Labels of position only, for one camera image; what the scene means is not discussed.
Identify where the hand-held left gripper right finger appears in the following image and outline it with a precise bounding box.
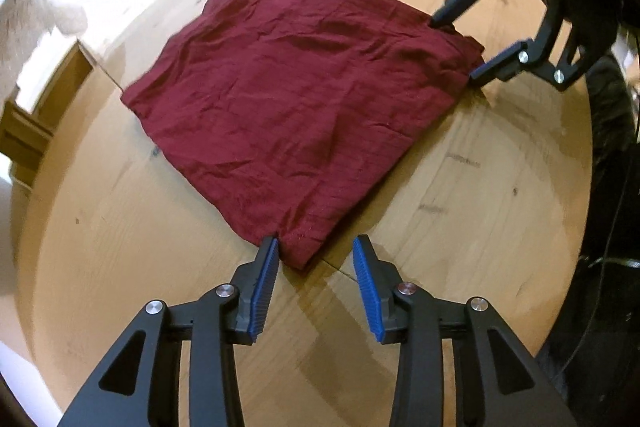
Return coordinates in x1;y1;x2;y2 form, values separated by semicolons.
351;234;573;427

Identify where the thin black cable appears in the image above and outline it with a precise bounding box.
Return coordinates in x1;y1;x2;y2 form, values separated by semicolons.
575;22;640;358

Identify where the maroon cloth garment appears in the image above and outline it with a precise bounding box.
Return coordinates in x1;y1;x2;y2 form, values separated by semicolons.
120;0;486;272

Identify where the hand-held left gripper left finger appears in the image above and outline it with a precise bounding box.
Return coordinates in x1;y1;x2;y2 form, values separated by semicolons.
55;235;280;427

